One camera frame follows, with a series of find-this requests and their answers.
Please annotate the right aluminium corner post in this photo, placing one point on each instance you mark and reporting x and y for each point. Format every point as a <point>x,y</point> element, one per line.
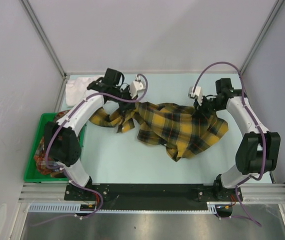
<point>271,17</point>

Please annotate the green plastic bin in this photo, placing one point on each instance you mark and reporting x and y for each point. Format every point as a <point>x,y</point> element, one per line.
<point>36,169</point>

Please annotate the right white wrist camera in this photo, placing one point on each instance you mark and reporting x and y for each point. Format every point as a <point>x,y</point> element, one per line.
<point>196,93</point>

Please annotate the white slotted cable duct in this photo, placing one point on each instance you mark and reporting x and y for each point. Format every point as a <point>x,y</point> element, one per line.
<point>86,208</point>

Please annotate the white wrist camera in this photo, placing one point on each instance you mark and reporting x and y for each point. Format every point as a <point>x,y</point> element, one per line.
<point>135,87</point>
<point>196,93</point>

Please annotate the yellow plaid long sleeve shirt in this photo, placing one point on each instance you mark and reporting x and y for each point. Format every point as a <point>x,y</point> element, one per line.
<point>181,129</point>

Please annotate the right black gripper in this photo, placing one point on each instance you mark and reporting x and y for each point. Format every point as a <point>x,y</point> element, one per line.
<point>200,110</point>

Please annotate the aluminium front frame rail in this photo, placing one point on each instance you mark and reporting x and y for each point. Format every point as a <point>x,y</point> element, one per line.
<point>253,193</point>

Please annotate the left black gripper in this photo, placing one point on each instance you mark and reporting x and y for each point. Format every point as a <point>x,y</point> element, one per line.
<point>127,106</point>

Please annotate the red plaid crumpled shirt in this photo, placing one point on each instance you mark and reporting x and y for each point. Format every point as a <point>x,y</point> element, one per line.
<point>61,146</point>

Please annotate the left aluminium corner post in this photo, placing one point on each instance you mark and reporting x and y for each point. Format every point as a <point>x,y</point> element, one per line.
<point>30,12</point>

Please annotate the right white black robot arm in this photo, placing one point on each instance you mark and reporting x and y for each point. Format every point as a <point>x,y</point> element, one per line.
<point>259,148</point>

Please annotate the aluminium corner post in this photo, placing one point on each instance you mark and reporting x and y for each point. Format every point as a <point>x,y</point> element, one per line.
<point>271,17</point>
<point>30,12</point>

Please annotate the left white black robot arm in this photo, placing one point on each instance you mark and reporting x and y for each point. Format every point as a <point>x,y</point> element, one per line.
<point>99,92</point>

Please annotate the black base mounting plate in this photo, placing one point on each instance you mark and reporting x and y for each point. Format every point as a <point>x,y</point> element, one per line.
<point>153,197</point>

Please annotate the white folded shirt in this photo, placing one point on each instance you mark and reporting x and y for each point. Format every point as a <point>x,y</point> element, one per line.
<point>75,89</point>

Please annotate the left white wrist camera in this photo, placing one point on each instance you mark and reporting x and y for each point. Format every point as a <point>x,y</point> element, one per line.
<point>135,87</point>

